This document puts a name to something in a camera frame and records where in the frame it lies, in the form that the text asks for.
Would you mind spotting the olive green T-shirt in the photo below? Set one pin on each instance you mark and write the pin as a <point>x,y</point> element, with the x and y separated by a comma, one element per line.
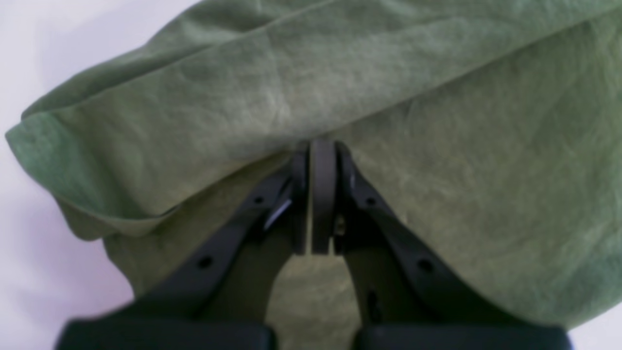
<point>491,127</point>

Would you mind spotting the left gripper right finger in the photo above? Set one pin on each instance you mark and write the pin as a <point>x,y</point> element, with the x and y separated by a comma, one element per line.
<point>408,298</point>

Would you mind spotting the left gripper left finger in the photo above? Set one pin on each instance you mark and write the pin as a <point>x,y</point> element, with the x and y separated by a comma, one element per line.
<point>217,299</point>

